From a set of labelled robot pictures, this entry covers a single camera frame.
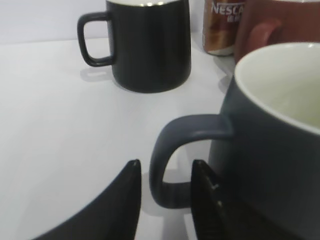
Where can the dark grey ceramic mug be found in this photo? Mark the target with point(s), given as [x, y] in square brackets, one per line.
[265, 146]

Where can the dark red ceramic mug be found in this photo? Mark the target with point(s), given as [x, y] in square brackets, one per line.
[269, 22]

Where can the brown coffee drink bottle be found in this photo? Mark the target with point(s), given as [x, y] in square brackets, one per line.
[221, 20]

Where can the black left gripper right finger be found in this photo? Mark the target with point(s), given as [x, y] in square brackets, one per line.
[206, 208]

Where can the black ceramic mug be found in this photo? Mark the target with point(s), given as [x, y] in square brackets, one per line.
[149, 42]

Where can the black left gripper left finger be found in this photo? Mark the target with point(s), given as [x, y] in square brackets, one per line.
[112, 215]

